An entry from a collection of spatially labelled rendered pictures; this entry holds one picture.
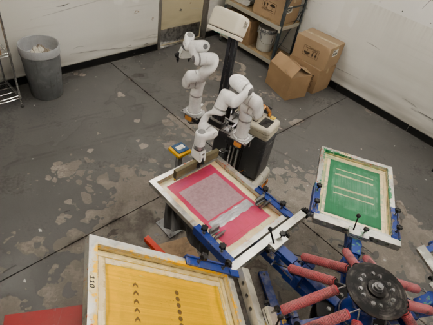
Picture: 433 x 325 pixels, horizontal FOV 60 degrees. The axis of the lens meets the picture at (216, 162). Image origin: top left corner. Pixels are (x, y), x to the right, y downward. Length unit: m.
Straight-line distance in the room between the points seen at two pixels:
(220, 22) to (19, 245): 2.44
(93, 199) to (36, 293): 1.00
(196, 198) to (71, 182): 1.77
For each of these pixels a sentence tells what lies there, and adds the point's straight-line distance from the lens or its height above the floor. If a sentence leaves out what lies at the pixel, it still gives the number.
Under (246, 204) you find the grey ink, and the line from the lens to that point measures 2.56.
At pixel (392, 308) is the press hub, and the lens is 2.03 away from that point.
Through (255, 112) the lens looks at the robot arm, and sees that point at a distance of 2.54.
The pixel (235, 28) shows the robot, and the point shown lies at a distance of 2.32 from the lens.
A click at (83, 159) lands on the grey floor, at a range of 4.20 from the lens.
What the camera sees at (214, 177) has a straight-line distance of 2.69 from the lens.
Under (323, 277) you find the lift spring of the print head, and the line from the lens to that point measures 2.08.
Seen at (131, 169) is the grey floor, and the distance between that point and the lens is 4.05.
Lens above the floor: 2.84
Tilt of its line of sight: 42 degrees down
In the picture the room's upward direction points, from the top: 11 degrees clockwise
